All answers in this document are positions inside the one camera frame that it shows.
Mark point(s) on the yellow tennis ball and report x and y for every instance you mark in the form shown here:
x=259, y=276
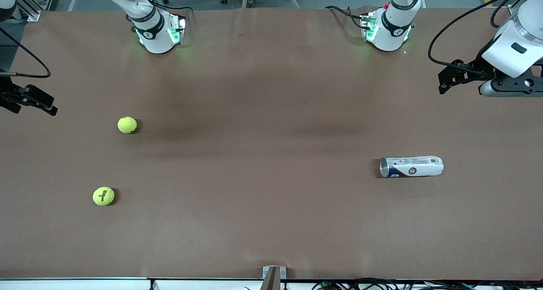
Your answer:
x=127, y=125
x=103, y=196

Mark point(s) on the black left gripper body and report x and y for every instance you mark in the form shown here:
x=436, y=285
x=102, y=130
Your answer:
x=474, y=67

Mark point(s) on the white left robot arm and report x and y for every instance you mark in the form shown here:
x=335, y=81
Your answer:
x=390, y=31

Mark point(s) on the white table edge rail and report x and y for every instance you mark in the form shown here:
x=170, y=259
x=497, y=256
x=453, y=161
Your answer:
x=85, y=285

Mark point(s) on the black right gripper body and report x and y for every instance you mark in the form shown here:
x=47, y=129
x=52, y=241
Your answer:
x=8, y=95

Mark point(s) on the brown post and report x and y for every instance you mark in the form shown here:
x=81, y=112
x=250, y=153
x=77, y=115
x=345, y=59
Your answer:
x=271, y=281

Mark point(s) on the silver left base connector bracket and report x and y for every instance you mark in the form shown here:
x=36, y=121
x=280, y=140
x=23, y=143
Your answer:
x=368, y=24

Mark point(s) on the silver right base connector bracket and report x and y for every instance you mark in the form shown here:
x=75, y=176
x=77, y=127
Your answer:
x=181, y=26

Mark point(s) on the silver base connector bracket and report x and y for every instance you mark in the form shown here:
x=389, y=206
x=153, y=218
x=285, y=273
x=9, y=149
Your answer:
x=368, y=24
x=181, y=26

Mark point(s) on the aluminium frame profile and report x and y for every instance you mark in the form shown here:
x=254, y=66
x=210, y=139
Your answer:
x=32, y=13

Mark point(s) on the clear tennis ball can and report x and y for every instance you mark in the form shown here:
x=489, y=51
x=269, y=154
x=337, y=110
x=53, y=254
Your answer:
x=411, y=167

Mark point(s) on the black left camera mount plate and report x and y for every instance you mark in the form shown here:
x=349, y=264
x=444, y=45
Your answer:
x=513, y=84

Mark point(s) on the paper table cover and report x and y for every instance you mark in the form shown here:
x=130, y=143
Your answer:
x=271, y=111

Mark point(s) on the silver metal bracket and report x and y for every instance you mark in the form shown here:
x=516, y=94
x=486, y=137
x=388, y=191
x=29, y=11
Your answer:
x=266, y=273

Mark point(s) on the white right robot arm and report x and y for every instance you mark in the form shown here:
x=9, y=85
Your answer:
x=155, y=39

